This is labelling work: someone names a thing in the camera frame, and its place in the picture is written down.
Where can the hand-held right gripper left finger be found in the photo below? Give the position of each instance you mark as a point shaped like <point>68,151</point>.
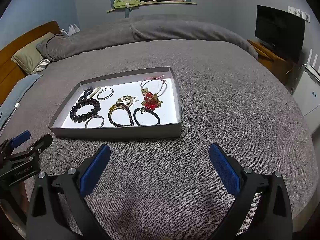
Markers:
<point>95,170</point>

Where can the white floor appliance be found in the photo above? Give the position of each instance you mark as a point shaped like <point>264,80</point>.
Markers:
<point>308,95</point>

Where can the silver bangle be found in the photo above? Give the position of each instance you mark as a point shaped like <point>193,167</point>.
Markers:
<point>86,123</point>

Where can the black flat television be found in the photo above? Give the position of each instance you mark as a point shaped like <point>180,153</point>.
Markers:
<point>280,30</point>

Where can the white router antennas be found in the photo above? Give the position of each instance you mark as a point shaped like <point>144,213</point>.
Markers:
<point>315,60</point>

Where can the striped grey pillow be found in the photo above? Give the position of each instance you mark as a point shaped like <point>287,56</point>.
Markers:
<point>42,65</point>

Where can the grey bed blanket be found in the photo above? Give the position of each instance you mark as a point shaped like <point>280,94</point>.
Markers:
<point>200,80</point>

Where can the shallow white cardboard tray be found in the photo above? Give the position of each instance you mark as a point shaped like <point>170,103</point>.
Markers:
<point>125,87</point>

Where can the wooden headboard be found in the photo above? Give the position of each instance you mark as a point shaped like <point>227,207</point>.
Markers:
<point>10,80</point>

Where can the wooden window sill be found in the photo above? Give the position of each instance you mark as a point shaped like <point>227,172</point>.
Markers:
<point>170,3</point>

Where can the olive green pillow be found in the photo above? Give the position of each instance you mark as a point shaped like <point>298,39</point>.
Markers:
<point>26,57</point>

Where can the light green cloth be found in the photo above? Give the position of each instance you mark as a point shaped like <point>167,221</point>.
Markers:
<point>123,2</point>

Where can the white plastic bag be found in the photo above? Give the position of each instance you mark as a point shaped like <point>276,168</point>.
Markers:
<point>73,29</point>

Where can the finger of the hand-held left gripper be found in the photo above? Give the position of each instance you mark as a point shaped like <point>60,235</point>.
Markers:
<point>37,146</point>
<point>21,137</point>

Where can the gold hair clip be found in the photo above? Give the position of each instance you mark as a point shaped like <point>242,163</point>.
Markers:
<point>122,97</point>

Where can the person's left hand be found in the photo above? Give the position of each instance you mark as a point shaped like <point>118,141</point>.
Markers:
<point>24,192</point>

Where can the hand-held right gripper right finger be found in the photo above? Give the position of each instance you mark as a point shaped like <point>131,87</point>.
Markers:
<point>225,172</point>

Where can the light blue pillow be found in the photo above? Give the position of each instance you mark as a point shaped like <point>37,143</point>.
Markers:
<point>17,90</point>

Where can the pearl hair clip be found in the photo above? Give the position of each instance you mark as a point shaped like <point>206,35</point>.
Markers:
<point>95,91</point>

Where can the wooden television stand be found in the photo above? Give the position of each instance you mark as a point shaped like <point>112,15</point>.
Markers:
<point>272,57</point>

